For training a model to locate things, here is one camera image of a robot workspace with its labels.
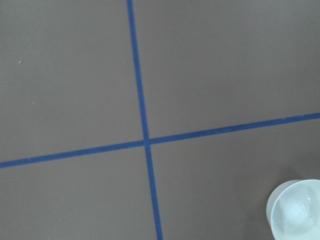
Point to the white bowl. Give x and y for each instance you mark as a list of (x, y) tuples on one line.
[(293, 210)]

